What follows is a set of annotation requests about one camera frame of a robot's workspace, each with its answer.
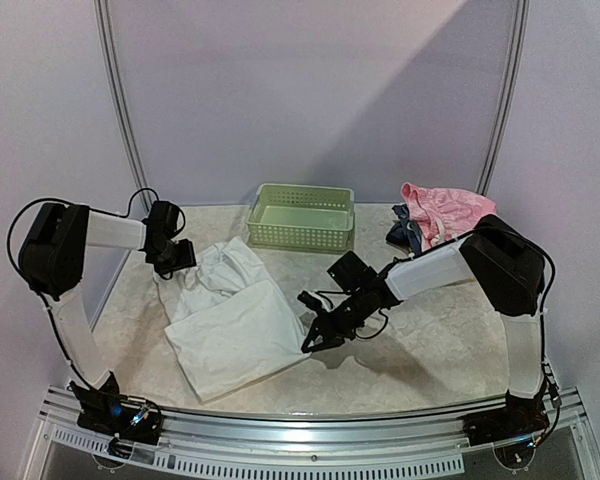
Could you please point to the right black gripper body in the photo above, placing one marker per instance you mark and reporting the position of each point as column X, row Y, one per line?
column 333, row 323

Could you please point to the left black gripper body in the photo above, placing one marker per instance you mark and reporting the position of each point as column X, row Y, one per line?
column 172, row 258

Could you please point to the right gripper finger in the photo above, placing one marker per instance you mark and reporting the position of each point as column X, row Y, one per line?
column 321, row 326
column 319, row 344

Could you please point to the white cloth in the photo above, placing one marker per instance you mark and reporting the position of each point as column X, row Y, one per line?
column 229, row 323

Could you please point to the green plastic basket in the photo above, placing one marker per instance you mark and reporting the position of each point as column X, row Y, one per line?
column 302, row 218

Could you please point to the pink patterned shorts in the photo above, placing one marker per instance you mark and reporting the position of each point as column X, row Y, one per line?
column 444, row 213

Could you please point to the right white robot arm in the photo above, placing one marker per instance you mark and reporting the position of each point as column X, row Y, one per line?
column 509, row 268

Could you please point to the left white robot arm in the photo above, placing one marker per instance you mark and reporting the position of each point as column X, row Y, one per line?
column 51, row 262

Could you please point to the navy folded garment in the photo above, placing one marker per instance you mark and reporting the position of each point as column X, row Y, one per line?
column 405, row 232

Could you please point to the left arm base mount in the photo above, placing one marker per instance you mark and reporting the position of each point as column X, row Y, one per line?
column 124, row 419

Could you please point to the front aluminium rail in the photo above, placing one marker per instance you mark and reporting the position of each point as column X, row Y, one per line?
column 426, row 444

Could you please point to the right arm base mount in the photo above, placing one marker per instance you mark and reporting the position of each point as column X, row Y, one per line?
column 517, row 429

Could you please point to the left aluminium frame post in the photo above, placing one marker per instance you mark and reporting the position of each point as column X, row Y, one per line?
column 104, row 23

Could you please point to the aluminium frame post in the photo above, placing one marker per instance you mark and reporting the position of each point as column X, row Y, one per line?
column 104, row 23
column 506, row 94

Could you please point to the right aluminium frame post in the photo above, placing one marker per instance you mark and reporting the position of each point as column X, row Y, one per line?
column 506, row 94

